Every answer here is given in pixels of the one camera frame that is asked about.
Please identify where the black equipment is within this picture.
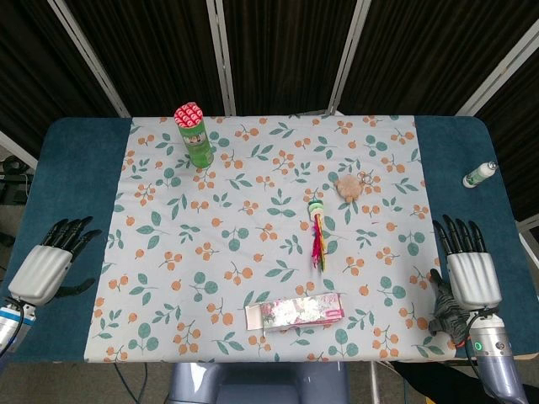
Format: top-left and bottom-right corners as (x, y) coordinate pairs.
(0, 155), (35, 204)

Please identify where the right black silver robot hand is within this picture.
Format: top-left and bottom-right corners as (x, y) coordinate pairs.
(427, 215), (503, 344)

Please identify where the blue cable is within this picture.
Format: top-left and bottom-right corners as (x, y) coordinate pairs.
(112, 362), (149, 404)

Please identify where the fruit leaf patterned cloth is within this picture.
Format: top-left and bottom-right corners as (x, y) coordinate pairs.
(83, 114), (458, 364)

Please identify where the dark folding screen white frame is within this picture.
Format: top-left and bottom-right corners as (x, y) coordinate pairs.
(0, 0), (539, 224)

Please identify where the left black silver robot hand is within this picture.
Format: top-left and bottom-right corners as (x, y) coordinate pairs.
(7, 215), (104, 307)

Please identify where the dark blue table cover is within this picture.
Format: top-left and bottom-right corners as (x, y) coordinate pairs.
(0, 115), (521, 365)

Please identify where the small white green bottle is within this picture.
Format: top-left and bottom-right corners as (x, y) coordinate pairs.
(462, 161), (499, 189)

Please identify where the beige plush keychain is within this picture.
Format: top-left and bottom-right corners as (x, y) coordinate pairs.
(334, 170), (376, 202)

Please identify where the green cylindrical snack can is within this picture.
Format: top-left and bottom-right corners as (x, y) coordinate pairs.
(173, 100), (215, 169)

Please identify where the floral pink cardboard box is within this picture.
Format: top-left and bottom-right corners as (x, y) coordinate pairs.
(244, 292), (346, 336)

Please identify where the grey blue robot torso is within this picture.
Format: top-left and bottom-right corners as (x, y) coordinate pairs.
(167, 361), (350, 404)

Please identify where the feather shuttlecock toy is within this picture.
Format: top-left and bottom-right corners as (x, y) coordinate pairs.
(306, 200), (330, 271)

